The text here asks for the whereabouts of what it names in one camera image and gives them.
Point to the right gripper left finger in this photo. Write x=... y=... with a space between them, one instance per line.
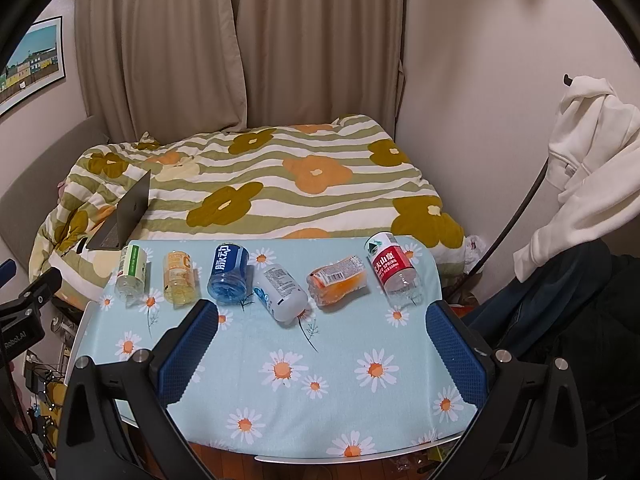
x=91 y=441

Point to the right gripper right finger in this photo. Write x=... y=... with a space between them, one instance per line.
x=528 y=423

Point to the red label cut bottle cup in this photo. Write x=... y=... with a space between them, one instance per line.
x=397 y=276

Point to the green label clear cup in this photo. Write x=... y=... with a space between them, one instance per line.
x=130 y=277

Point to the yellow orange bottle cup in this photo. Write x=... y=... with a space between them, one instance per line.
x=178 y=279

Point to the blue bottle cup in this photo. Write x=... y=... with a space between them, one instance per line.
x=227 y=283

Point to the white blue label cup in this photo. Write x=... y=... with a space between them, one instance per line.
x=279 y=293

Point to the orange crumpled bottle cup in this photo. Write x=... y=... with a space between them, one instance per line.
x=330 y=284

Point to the dark clothes pile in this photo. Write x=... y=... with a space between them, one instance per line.
x=582 y=306

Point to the black slanted rod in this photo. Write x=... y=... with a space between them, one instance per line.
x=454 y=292

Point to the dark grey laptop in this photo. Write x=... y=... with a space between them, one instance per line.
x=118 y=226

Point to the daisy print blue tablecloth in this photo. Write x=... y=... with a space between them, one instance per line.
x=361 y=377

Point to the white hooded sweatshirt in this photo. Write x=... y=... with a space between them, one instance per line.
x=594 y=165

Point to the floral striped bed quilt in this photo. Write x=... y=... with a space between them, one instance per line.
x=347 y=178

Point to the beige curtain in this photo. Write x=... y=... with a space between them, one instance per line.
x=177 y=67

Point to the framed wall picture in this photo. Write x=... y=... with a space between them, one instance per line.
x=37 y=62

